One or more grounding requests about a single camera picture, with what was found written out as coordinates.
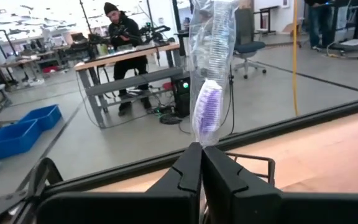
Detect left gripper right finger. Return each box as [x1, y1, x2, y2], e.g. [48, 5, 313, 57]
[203, 146, 358, 224]

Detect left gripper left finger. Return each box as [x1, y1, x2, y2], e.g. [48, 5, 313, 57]
[35, 142, 203, 224]

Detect purple toothbrush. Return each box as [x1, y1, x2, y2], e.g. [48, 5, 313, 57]
[188, 0, 239, 147]

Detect black computer tower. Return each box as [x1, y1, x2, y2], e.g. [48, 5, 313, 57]
[172, 77, 191, 118]

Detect blue plastic bin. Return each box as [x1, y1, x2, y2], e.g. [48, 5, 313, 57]
[0, 119, 42, 162]
[19, 104, 63, 132]

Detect wooden desk grey legs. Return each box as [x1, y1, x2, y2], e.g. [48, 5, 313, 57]
[74, 42, 186, 129]

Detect blue seat office chair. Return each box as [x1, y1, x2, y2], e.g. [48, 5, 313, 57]
[232, 7, 267, 80]

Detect cardboard box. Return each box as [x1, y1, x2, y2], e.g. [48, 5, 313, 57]
[282, 17, 306, 37]

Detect black side table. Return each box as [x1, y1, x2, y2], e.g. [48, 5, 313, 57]
[253, 5, 277, 35]

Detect cluttered wooden desk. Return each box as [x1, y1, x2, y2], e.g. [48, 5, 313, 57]
[0, 49, 62, 87]

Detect black cable bundle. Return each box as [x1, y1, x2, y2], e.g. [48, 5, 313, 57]
[158, 113, 183, 126]

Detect yellow cable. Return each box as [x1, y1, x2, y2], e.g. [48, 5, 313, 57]
[291, 0, 300, 117]

